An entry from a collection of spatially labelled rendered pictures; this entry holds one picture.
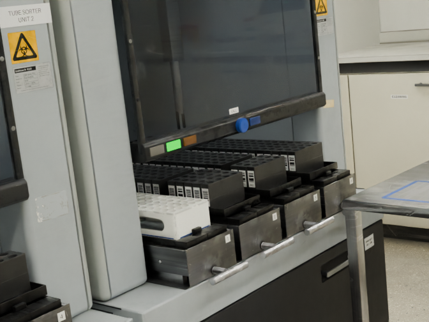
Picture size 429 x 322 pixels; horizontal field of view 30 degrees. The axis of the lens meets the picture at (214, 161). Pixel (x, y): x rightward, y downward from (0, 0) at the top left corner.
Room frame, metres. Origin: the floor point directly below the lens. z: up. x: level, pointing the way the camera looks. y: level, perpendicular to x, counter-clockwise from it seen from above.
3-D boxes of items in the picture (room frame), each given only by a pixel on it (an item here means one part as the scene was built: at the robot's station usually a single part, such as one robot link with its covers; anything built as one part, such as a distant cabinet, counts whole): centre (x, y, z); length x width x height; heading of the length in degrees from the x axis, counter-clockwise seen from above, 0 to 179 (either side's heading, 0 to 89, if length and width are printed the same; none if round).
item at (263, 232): (1.73, 0.17, 0.78); 0.73 x 0.14 x 0.09; 49
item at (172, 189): (1.64, 0.06, 0.85); 0.12 x 0.02 x 0.06; 140
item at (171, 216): (1.53, 0.16, 0.83); 0.30 x 0.10 x 0.06; 49
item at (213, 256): (1.62, 0.27, 0.78); 0.73 x 0.14 x 0.09; 49
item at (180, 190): (1.62, 0.04, 0.85); 0.12 x 0.02 x 0.06; 139
